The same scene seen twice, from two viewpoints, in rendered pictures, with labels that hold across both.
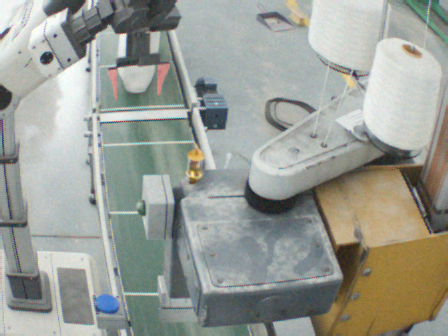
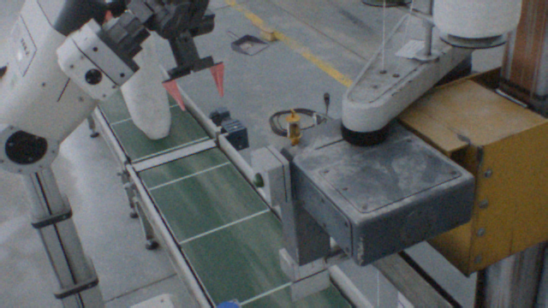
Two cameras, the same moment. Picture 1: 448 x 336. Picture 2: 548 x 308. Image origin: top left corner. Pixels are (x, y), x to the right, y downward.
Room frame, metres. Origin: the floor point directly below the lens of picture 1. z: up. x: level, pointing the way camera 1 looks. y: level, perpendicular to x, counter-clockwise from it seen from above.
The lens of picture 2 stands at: (-0.04, 0.20, 1.97)
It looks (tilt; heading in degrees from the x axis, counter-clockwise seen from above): 33 degrees down; 354
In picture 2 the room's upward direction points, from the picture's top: 6 degrees counter-clockwise
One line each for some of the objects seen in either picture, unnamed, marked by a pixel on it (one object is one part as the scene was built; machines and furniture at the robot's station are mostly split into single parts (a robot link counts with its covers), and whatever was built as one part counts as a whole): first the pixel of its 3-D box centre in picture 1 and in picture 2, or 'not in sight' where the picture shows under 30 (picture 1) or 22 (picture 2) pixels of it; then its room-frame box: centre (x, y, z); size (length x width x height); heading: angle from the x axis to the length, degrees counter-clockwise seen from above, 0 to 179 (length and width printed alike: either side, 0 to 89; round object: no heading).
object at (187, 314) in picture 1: (178, 307); (305, 279); (0.96, 0.05, 0.98); 0.09 x 0.05 x 0.05; 107
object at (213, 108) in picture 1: (206, 98); (223, 127); (2.80, 0.13, 0.35); 0.30 x 0.15 x 0.15; 17
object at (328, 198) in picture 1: (323, 235); (419, 156); (0.96, -0.20, 1.26); 0.22 x 0.05 x 0.16; 17
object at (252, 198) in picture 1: (271, 191); (365, 127); (0.95, -0.08, 1.35); 0.09 x 0.09 x 0.03
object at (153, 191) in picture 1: (157, 207); (271, 175); (0.94, 0.10, 1.29); 0.08 x 0.05 x 0.09; 17
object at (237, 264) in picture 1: (247, 276); (369, 210); (0.87, -0.07, 1.21); 0.30 x 0.25 x 0.30; 17
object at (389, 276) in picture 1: (393, 253); (497, 160); (1.00, -0.39, 1.18); 0.34 x 0.25 x 0.31; 107
